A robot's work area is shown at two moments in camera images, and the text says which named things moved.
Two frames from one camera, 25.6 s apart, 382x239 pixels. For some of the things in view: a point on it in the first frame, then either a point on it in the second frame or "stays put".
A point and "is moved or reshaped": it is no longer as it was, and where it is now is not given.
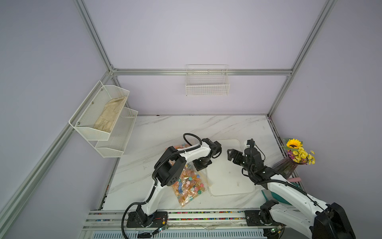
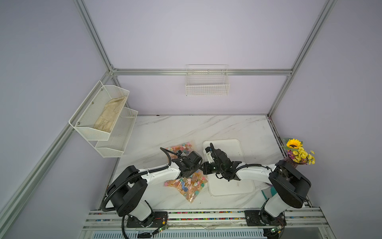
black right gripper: x=238 y=155 → x=207 y=169
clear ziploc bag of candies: x=191 y=184 is moved or reshaped
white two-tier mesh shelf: x=104 y=119 stays put
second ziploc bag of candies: x=182 y=146 stays put
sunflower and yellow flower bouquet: x=296 y=152 stays put
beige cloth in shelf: x=108 y=116 stays put
